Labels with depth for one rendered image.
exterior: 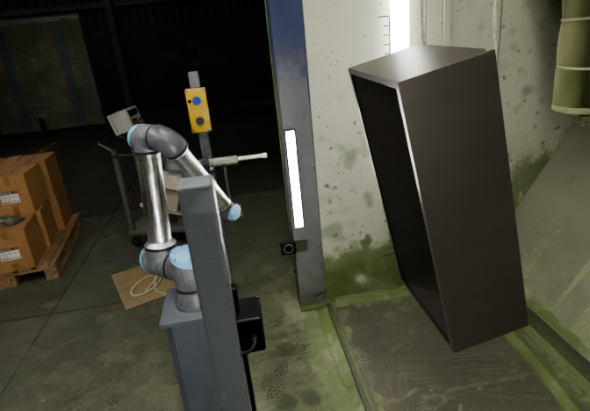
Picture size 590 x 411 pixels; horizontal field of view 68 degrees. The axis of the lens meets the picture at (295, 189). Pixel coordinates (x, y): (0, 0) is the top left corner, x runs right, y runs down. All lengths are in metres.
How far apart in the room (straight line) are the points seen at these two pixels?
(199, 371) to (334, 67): 1.75
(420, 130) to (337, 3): 1.20
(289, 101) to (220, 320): 1.97
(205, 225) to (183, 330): 1.55
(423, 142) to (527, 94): 1.61
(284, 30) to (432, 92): 1.18
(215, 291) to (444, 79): 1.14
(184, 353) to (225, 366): 1.47
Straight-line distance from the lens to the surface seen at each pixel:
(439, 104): 1.61
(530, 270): 3.09
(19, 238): 4.27
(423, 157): 1.63
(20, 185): 4.51
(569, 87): 2.82
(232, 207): 2.30
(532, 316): 3.01
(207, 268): 0.69
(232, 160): 2.65
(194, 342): 2.22
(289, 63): 2.56
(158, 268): 2.20
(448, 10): 2.81
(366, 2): 2.65
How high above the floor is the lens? 1.84
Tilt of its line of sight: 20 degrees down
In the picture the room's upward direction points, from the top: 6 degrees counter-clockwise
